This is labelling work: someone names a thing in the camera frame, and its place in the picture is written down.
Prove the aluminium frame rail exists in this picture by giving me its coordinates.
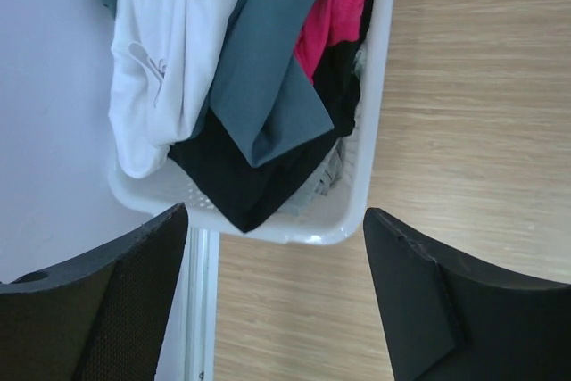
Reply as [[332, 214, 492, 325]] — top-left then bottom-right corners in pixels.
[[181, 228, 220, 381]]

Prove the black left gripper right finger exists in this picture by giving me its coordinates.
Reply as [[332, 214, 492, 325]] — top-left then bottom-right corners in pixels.
[[363, 208, 570, 380]]

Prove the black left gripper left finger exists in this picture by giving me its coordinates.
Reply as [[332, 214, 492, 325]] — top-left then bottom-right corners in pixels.
[[1, 203, 188, 381]]

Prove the white t shirt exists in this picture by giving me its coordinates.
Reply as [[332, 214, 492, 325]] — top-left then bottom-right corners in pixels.
[[109, 0, 237, 178]]

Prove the light grey garment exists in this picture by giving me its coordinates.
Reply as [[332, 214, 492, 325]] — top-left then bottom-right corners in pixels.
[[278, 42, 368, 215]]

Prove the black t shirt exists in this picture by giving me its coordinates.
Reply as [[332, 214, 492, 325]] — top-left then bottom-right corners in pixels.
[[169, 0, 374, 232]]

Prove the white plastic laundry basket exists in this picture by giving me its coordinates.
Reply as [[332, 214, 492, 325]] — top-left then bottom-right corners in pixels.
[[108, 0, 393, 245]]

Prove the grey-blue t shirt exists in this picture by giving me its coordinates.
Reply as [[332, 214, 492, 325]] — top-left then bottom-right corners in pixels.
[[102, 0, 332, 167]]

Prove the pink t shirt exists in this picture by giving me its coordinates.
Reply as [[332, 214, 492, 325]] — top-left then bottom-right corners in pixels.
[[294, 0, 366, 79]]

